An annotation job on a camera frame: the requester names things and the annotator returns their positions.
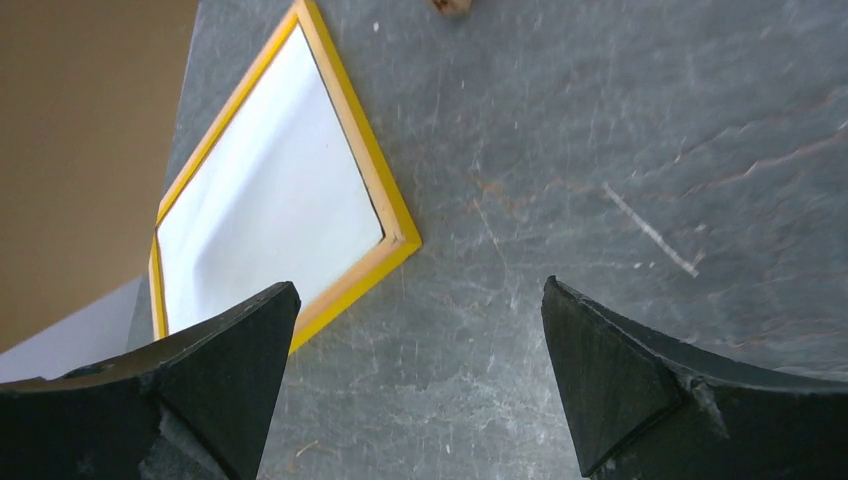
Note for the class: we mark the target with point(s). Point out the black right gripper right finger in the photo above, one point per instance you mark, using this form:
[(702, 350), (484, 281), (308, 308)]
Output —
[(640, 404)]

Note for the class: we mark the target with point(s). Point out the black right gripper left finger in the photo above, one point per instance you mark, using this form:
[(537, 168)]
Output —
[(196, 404)]

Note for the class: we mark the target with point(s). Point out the wooden letter cube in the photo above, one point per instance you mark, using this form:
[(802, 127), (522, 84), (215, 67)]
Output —
[(452, 7)]

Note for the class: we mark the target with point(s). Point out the building and sky photo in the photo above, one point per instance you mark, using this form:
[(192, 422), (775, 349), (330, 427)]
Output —
[(279, 198)]

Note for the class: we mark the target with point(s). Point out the brown cardboard backing board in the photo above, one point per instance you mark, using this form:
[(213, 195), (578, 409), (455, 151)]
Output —
[(89, 96)]

